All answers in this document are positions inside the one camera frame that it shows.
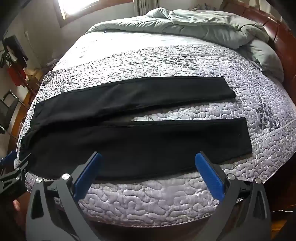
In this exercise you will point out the wooden bed headboard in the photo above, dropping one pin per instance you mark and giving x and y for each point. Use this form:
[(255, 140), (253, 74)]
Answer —
[(277, 34)]

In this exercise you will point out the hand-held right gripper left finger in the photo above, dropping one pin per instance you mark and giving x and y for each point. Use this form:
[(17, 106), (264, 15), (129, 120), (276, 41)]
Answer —
[(87, 177)]

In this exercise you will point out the pale green comforter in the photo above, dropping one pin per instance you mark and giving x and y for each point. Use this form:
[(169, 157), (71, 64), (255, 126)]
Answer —
[(196, 25)]

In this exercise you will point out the wooden side table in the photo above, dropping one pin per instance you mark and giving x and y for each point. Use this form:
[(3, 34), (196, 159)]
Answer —
[(33, 84)]

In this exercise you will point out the bright window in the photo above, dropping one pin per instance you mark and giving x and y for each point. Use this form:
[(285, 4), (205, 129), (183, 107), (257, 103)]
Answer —
[(76, 9)]

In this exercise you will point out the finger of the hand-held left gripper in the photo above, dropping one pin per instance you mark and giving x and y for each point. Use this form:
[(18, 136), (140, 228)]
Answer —
[(8, 158), (22, 165)]

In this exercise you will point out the grey quilted bedspread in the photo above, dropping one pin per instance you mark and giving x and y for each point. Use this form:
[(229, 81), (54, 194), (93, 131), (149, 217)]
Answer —
[(161, 60)]

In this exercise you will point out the red hanging clothes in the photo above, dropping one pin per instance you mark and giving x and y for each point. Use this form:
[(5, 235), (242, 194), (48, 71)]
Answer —
[(17, 75)]

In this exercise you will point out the black pants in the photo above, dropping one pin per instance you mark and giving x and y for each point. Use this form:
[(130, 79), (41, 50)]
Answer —
[(129, 146)]

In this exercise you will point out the black office chair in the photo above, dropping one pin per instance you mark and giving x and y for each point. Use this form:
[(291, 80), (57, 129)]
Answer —
[(8, 111)]

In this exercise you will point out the striped curtain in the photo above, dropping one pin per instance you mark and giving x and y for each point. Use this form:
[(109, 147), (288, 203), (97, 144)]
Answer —
[(146, 7)]

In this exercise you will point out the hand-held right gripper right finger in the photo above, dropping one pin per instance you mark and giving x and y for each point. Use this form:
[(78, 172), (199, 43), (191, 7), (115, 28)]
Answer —
[(209, 177)]

